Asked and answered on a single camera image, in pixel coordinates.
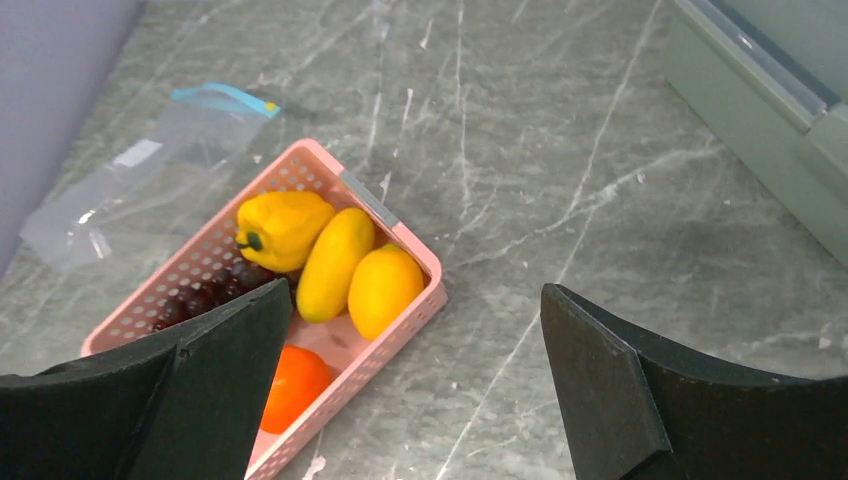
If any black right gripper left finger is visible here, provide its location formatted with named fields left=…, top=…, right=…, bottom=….
left=1, top=280, right=292, bottom=479

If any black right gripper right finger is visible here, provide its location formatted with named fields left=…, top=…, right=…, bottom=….
left=541, top=283, right=847, bottom=479

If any orange fruit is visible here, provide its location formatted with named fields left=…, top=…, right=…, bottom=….
left=260, top=345, right=334, bottom=435

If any clear zip top bag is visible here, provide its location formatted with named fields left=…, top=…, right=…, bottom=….
left=20, top=82, right=281, bottom=271

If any dark purple grape bunch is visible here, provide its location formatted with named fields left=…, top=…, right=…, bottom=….
left=151, top=261, right=297, bottom=332

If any pink perforated plastic basket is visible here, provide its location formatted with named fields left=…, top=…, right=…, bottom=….
left=80, top=139, right=447, bottom=479

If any yellow bell pepper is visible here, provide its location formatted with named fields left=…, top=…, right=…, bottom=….
left=235, top=190, right=336, bottom=273

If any yellow mango left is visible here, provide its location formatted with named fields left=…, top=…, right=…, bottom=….
left=296, top=207, right=375, bottom=323

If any yellow mango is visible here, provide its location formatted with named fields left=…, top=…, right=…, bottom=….
left=348, top=243, right=424, bottom=341
left=296, top=207, right=375, bottom=323

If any yellow mango right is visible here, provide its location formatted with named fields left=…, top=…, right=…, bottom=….
left=348, top=243, right=424, bottom=341

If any green lidded storage box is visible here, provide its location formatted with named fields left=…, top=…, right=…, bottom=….
left=665, top=1, right=847, bottom=262

